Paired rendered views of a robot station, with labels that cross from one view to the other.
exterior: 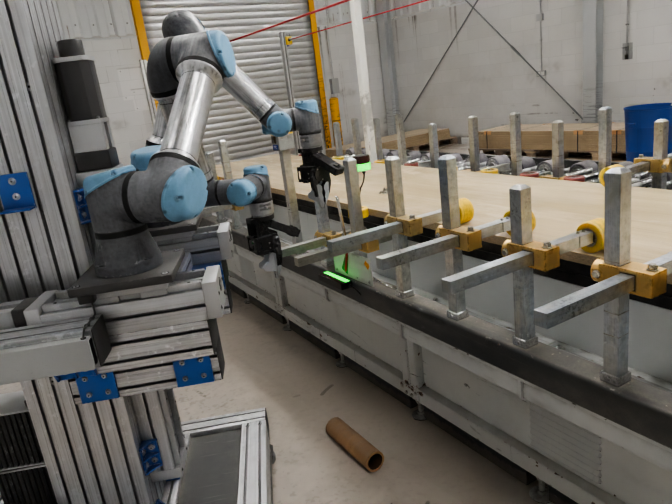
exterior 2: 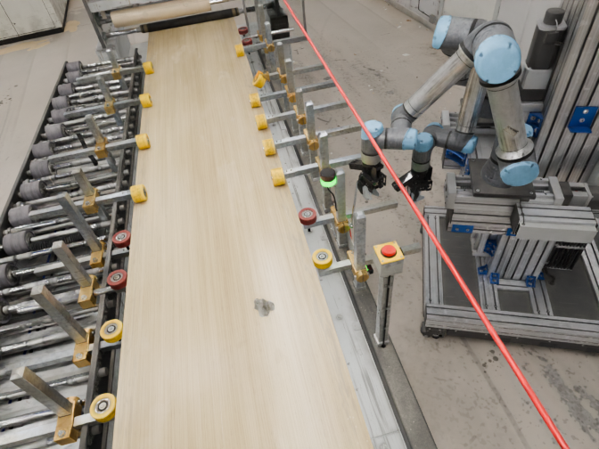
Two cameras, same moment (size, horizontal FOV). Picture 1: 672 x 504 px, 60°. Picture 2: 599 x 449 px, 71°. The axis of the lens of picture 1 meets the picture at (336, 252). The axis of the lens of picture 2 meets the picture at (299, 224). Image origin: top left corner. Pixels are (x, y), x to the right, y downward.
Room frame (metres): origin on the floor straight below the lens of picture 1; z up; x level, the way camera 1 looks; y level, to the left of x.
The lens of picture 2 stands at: (3.24, 0.22, 2.17)
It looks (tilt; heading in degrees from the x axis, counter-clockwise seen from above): 45 degrees down; 202
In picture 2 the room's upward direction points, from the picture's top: 8 degrees counter-clockwise
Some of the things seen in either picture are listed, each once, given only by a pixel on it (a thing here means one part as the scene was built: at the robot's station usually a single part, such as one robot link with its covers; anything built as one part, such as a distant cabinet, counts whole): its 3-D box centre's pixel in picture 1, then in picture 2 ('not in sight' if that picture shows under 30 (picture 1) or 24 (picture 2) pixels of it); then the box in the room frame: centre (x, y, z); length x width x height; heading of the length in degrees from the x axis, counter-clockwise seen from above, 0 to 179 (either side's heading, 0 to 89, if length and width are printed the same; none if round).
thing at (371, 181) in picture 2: (312, 164); (372, 173); (1.98, 0.04, 1.13); 0.09 x 0.08 x 0.12; 49
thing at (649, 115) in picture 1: (650, 135); not in sight; (6.59, -3.73, 0.36); 0.59 x 0.57 x 0.73; 125
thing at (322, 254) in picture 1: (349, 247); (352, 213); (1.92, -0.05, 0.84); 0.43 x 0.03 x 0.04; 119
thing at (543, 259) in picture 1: (529, 253); (300, 114); (1.31, -0.46, 0.95); 0.14 x 0.06 x 0.05; 29
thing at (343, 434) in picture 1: (353, 443); not in sight; (1.96, 0.03, 0.04); 0.30 x 0.08 x 0.08; 29
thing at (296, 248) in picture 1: (317, 243); (369, 259); (2.14, 0.07, 0.81); 0.44 x 0.03 x 0.04; 119
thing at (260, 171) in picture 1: (257, 183); (422, 147); (1.77, 0.21, 1.12); 0.09 x 0.08 x 0.11; 164
